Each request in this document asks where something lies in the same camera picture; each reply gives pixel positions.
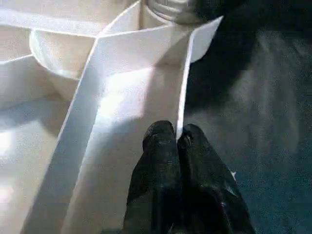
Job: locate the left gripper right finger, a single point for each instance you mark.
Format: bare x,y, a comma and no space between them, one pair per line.
207,195

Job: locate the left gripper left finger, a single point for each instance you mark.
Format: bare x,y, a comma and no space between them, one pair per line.
158,185

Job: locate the white plastic table top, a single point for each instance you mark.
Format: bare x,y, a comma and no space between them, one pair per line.
48,146

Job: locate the white plastic table leg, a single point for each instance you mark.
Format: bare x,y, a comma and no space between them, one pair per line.
170,9

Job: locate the black work mat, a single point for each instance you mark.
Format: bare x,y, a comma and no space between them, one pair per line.
258,136

